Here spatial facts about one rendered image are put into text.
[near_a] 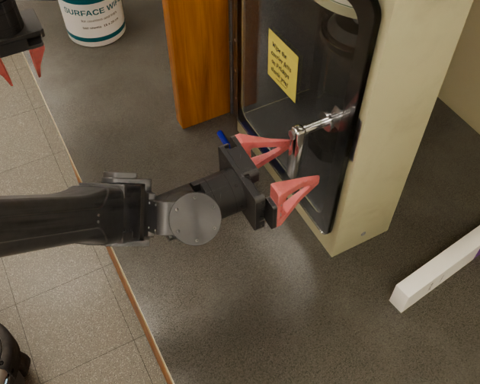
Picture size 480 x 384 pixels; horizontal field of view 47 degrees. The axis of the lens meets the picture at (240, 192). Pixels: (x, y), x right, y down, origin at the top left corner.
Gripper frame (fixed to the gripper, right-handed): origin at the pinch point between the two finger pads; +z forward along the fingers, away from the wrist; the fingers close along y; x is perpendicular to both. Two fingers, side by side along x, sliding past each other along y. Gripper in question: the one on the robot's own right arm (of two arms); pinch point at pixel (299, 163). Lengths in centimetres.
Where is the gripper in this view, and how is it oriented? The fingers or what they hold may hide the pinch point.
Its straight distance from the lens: 72.4
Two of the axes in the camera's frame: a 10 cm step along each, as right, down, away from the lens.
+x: 0.2, 6.3, 7.8
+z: 8.9, -3.7, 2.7
